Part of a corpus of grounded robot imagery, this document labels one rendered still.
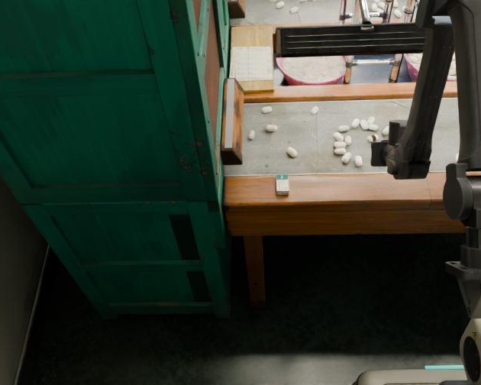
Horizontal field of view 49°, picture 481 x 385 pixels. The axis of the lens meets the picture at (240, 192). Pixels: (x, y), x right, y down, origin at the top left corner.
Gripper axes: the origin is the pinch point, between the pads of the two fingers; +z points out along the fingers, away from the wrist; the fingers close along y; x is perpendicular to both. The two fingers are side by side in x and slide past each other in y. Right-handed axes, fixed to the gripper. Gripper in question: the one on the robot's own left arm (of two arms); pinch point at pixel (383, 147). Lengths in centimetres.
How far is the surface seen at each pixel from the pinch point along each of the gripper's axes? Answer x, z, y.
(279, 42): -29.3, 0.3, 28.3
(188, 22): -33, -48, 46
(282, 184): 9.7, -0.3, 28.4
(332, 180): 9.8, 2.8, 13.8
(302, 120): -4.9, 24.6, 20.8
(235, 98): -13.4, 16.8, 41.7
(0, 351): 68, 8, 125
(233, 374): 90, 26, 47
